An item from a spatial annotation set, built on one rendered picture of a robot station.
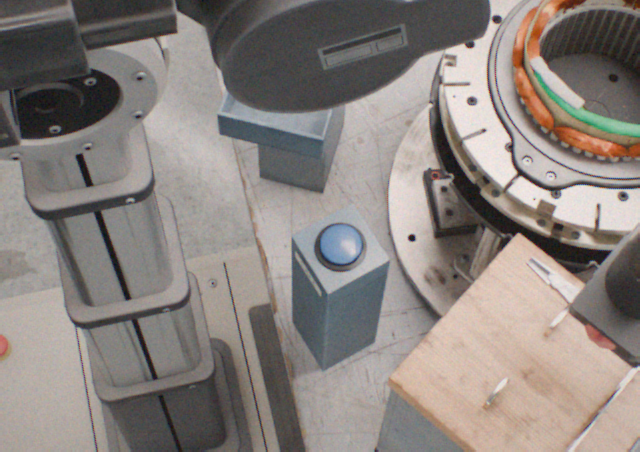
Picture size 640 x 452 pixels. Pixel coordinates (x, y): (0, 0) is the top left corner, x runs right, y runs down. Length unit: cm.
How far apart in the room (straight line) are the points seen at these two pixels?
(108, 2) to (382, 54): 10
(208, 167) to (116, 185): 132
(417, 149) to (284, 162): 17
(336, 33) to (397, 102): 113
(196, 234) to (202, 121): 24
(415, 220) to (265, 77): 103
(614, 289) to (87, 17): 62
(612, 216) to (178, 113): 140
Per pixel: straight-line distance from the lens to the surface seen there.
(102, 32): 43
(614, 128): 116
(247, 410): 195
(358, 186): 151
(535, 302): 117
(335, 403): 141
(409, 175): 150
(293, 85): 46
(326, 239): 119
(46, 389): 200
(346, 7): 43
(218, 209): 235
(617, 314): 98
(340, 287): 119
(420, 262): 145
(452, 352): 114
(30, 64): 44
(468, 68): 123
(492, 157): 119
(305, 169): 146
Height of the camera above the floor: 214
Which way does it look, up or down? 66 degrees down
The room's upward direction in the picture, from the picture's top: 3 degrees clockwise
